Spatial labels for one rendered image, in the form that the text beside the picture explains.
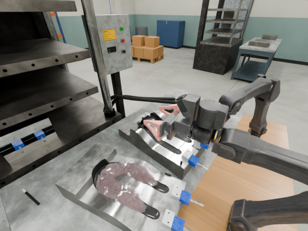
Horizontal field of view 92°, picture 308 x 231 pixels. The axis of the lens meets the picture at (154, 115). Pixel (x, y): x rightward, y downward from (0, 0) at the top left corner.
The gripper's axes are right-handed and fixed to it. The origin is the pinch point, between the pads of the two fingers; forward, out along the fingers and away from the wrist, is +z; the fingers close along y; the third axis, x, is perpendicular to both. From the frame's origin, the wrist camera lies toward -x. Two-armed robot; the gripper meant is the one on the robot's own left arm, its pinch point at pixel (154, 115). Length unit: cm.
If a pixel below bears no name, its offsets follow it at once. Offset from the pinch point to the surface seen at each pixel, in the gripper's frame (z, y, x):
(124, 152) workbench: 25.3, -5.6, 39.6
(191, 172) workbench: -13.4, -14.6, 40.1
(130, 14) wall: 599, -696, -18
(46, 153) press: 65, 20, 41
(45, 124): 72, 12, 27
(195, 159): -13.8, -14.8, 29.7
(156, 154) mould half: 5.9, -10.5, 34.2
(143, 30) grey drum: 427, -568, 36
